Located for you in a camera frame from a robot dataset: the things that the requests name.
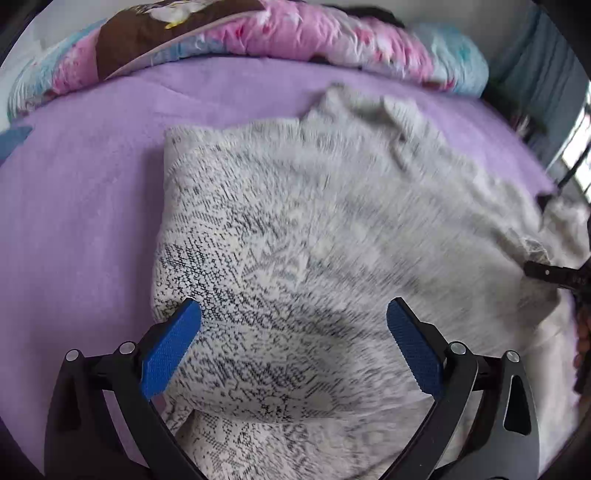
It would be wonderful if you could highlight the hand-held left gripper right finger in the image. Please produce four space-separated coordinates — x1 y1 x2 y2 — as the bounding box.
385 296 541 480

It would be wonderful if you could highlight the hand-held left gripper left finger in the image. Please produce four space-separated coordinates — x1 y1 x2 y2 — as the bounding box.
44 298 204 480

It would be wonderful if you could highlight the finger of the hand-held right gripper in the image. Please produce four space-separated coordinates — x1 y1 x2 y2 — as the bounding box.
524 261 591 296

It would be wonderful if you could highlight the grey knit sweater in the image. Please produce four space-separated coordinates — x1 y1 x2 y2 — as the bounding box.
150 83 591 480

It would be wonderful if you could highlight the person's right hand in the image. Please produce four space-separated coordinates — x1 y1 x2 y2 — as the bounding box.
574 314 591 370

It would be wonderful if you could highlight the window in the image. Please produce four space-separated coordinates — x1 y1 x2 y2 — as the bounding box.
547 83 591 204

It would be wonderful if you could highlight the purple bed sheet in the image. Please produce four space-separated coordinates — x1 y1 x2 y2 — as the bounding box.
0 55 559 476

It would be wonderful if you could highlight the grey-blue curtain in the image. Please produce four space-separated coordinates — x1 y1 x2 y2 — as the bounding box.
489 4 588 153

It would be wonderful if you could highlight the blue cloth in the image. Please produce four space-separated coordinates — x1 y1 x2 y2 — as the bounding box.
0 124 34 163

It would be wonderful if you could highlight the brown printed pillow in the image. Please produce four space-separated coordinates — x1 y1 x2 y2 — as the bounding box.
95 0 266 81

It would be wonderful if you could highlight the pink floral quilt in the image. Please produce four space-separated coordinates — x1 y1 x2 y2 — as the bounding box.
7 0 490 121

